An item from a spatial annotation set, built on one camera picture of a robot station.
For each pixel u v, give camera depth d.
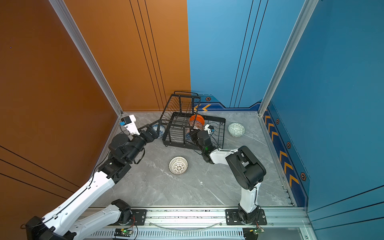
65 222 0.40
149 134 0.61
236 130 1.08
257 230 0.70
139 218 0.74
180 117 1.15
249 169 0.50
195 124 0.82
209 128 0.85
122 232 0.71
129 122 0.59
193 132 0.81
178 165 0.89
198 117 1.05
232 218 0.72
